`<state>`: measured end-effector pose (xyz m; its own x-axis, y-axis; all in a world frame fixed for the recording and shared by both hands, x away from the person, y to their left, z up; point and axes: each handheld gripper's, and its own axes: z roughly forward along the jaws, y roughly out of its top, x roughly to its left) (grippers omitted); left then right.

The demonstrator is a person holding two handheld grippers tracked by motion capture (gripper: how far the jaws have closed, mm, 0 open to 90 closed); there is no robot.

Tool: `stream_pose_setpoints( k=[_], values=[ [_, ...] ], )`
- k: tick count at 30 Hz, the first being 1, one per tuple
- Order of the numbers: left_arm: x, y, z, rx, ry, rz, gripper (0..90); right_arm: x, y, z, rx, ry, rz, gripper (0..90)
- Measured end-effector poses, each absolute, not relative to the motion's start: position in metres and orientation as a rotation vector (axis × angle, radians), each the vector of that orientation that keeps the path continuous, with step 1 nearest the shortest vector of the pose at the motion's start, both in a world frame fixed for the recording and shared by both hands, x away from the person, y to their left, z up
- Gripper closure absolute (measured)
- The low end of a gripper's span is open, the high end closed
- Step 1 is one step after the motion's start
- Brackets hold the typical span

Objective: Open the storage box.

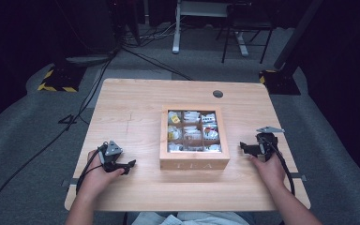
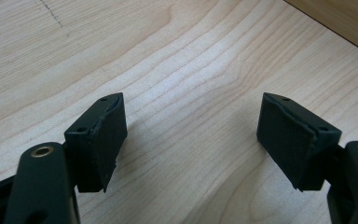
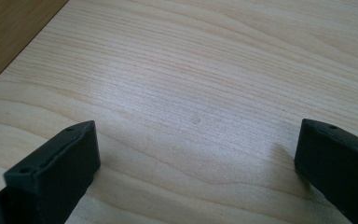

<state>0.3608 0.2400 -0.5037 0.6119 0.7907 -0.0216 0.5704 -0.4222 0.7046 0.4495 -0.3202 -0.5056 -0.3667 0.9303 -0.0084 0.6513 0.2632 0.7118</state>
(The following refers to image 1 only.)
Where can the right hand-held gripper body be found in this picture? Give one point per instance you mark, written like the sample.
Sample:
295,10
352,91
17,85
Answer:
267,145

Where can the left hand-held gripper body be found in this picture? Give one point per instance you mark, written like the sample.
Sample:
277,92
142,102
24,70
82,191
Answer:
110,156

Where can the bamboo wooden organizer box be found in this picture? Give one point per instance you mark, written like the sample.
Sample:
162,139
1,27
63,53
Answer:
164,134

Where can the wooden tea box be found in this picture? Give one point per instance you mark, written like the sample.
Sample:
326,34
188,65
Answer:
197,165

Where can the person's left hand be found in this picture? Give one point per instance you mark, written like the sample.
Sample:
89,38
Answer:
97,178

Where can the person's right hand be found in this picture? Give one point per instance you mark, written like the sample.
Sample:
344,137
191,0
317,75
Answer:
272,173

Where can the assortment of tea packets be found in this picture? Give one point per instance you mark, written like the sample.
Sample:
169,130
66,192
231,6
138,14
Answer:
191,131

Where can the round table grommet hole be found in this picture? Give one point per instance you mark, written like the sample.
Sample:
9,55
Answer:
217,93

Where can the yellow-black striped stand base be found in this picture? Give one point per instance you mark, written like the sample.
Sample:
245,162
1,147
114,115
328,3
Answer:
279,82
61,82

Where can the person's grey clothing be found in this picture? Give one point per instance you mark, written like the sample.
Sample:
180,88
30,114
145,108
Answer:
197,219

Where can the dark slanted stand pole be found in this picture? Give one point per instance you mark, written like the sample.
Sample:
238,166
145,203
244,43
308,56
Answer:
296,34

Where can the black chair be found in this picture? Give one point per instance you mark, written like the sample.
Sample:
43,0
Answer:
247,23

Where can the dark equipment stand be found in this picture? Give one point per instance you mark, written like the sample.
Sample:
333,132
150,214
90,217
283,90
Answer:
87,34

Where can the grey metal table bracket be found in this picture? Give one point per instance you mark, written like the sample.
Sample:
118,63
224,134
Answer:
69,182
298,176

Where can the white desk frame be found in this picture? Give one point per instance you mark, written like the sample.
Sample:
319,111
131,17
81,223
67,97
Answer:
177,28

